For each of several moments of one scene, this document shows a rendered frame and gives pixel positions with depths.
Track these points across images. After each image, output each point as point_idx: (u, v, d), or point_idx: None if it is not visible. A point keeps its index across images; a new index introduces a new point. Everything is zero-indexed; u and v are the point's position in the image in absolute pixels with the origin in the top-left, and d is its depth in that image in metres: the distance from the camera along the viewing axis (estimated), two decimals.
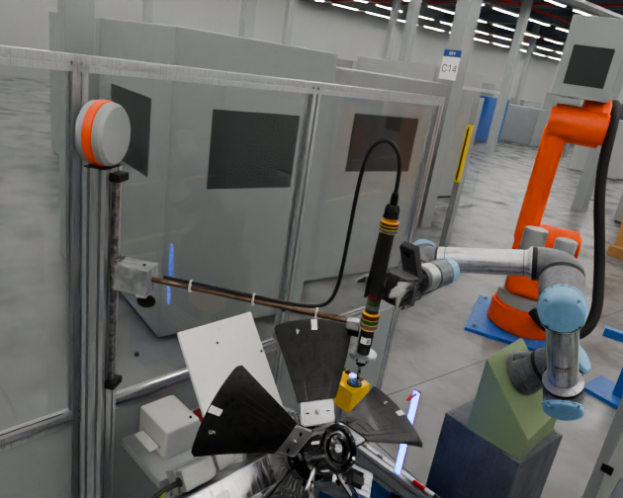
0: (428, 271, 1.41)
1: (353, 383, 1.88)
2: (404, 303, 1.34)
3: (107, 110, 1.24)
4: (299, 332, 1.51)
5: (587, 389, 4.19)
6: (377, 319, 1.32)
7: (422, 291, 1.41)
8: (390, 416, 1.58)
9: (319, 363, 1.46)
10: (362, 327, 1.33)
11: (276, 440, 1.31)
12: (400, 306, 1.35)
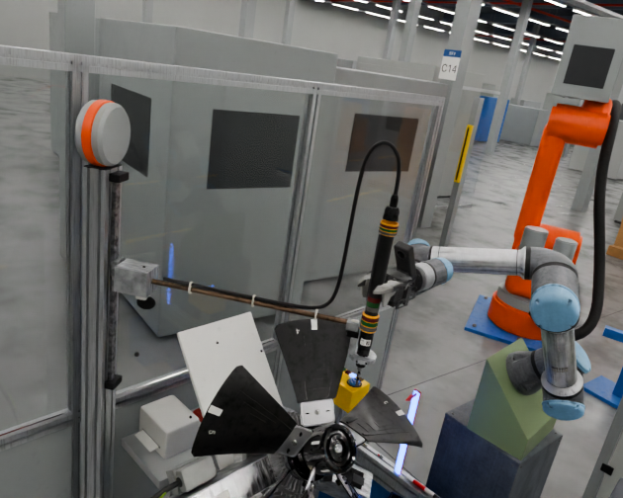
0: (422, 271, 1.41)
1: (353, 383, 1.88)
2: (399, 303, 1.35)
3: (107, 110, 1.24)
4: (299, 332, 1.51)
5: (587, 389, 4.19)
6: (377, 320, 1.32)
7: (416, 291, 1.42)
8: (390, 416, 1.58)
9: (319, 363, 1.46)
10: (362, 329, 1.33)
11: (276, 440, 1.31)
12: (395, 306, 1.35)
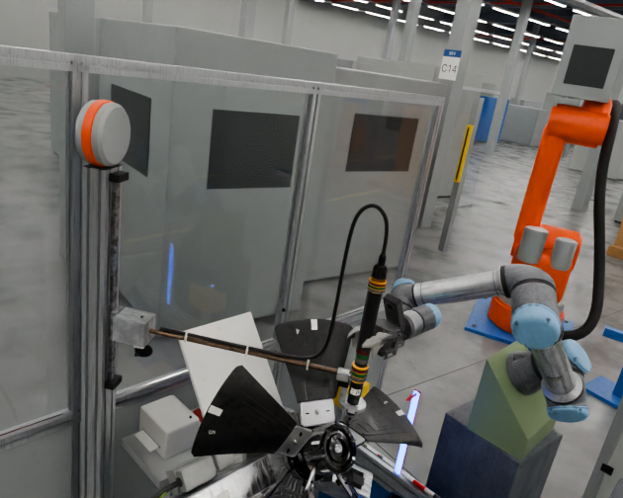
0: (410, 319, 1.46)
1: None
2: (387, 353, 1.39)
3: (107, 110, 1.24)
4: (299, 332, 1.51)
5: (587, 389, 4.19)
6: (366, 372, 1.37)
7: (404, 339, 1.46)
8: (390, 416, 1.58)
9: (319, 363, 1.46)
10: (351, 379, 1.38)
11: (276, 440, 1.31)
12: (384, 356, 1.40)
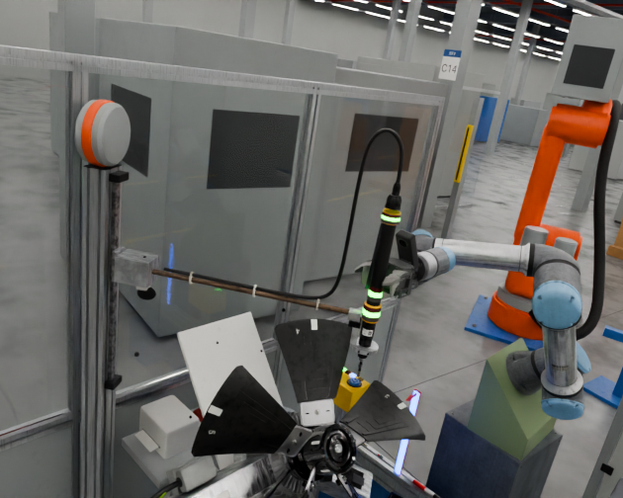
0: (424, 259, 1.40)
1: (353, 383, 1.88)
2: (400, 291, 1.34)
3: (107, 110, 1.24)
4: (299, 332, 1.51)
5: (587, 389, 4.19)
6: (379, 310, 1.31)
7: (418, 281, 1.41)
8: (391, 411, 1.57)
9: (319, 363, 1.46)
10: (364, 319, 1.32)
11: (276, 440, 1.31)
12: (397, 295, 1.35)
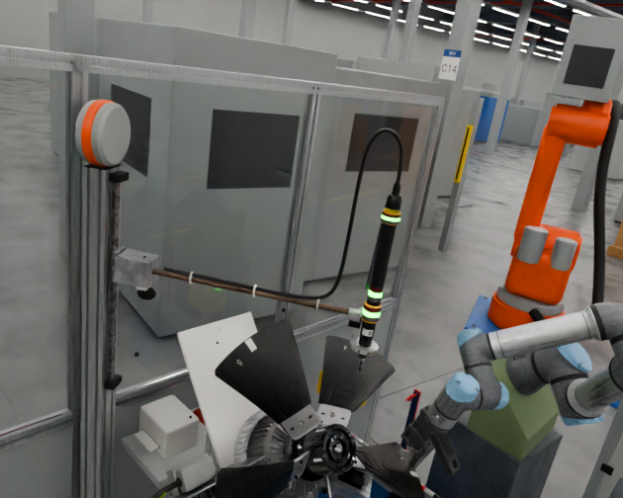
0: None
1: None
2: None
3: (107, 110, 1.24)
4: (345, 349, 1.60)
5: None
6: (379, 310, 1.31)
7: None
8: (400, 469, 1.52)
9: (353, 378, 1.52)
10: (364, 319, 1.32)
11: (287, 408, 1.36)
12: None
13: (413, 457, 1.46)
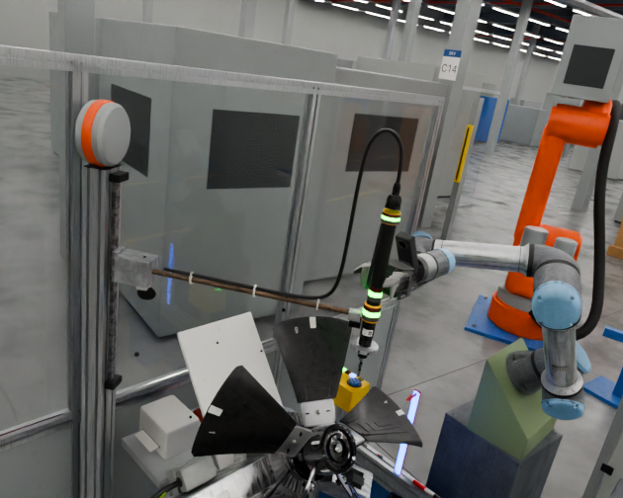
0: (424, 261, 1.41)
1: (353, 383, 1.88)
2: (400, 293, 1.34)
3: (107, 110, 1.24)
4: (386, 403, 1.63)
5: (587, 389, 4.19)
6: (379, 310, 1.31)
7: (418, 282, 1.41)
8: None
9: (380, 422, 1.53)
10: (364, 319, 1.32)
11: (312, 391, 1.43)
12: (397, 296, 1.35)
13: None
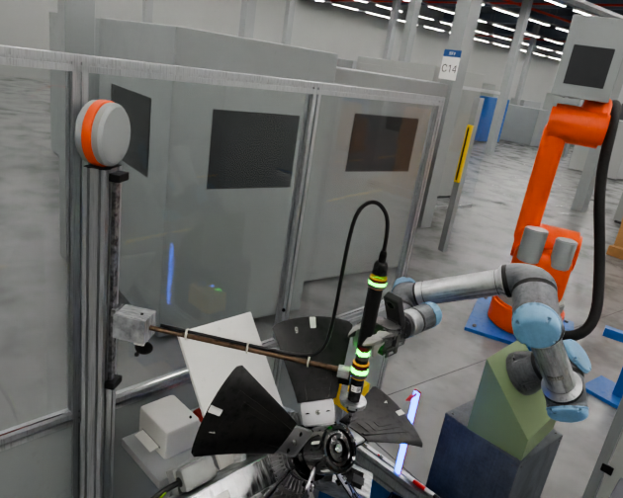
0: (411, 318, 1.46)
1: None
2: (388, 352, 1.39)
3: (107, 110, 1.24)
4: (386, 403, 1.63)
5: (587, 389, 4.19)
6: (367, 369, 1.36)
7: (405, 338, 1.46)
8: None
9: (380, 422, 1.53)
10: (352, 376, 1.38)
11: (312, 391, 1.43)
12: (384, 354, 1.40)
13: None
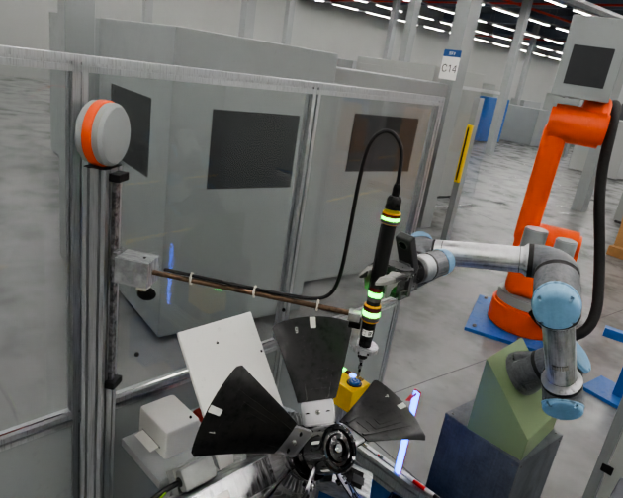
0: (424, 262, 1.41)
1: (353, 383, 1.88)
2: (400, 294, 1.34)
3: (107, 110, 1.24)
4: (387, 397, 1.62)
5: (587, 389, 4.19)
6: (379, 311, 1.31)
7: (418, 283, 1.41)
8: None
9: (381, 419, 1.53)
10: (363, 320, 1.32)
11: (312, 391, 1.43)
12: (397, 297, 1.35)
13: None
